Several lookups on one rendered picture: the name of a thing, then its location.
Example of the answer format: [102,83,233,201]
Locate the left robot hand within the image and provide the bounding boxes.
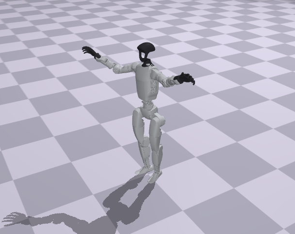
[173,72,195,85]

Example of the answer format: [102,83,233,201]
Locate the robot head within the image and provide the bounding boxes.
[137,42,155,67]

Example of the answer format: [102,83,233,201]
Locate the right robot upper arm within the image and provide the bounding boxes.
[113,62,140,74]

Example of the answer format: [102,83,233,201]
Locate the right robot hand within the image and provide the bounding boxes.
[82,46,101,59]

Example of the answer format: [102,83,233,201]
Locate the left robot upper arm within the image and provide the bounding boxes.
[150,69,170,87]

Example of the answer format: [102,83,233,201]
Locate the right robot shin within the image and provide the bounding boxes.
[138,142,150,169]

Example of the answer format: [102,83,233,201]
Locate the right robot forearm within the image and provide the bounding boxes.
[96,55,116,69]

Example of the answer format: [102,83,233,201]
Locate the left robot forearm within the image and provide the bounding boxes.
[166,76,180,86]

